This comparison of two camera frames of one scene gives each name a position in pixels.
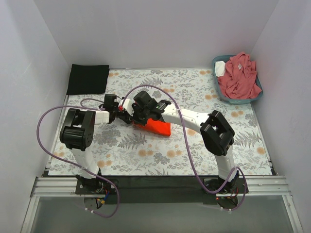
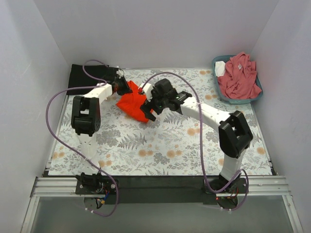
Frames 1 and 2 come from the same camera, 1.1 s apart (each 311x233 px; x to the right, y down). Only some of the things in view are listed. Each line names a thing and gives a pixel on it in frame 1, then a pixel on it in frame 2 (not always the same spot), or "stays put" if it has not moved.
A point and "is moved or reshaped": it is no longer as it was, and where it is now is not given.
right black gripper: x=137 y=117 -> x=150 y=107
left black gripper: x=122 y=115 -> x=123 y=85
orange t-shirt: x=163 y=128 is moved or reshaped
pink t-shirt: x=238 y=82 stays put
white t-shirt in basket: x=219 y=68 stays put
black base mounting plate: x=160 y=189 stays put
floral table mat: x=119 y=149 stays put
